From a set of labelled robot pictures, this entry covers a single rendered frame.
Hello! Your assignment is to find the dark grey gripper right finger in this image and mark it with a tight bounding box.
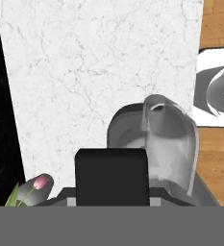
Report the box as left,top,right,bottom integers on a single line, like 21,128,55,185
148,187,196,207

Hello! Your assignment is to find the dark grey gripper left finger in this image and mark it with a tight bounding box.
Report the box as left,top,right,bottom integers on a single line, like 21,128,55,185
36,187,77,207

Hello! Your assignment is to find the black stove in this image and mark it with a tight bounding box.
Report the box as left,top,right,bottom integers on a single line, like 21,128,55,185
0,0,27,207

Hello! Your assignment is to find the white block with grey cylinder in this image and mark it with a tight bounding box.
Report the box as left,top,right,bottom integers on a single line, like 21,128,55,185
191,47,224,128

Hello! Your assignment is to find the pink tulip in grey vase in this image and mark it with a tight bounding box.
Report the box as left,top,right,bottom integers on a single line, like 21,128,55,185
4,172,56,207

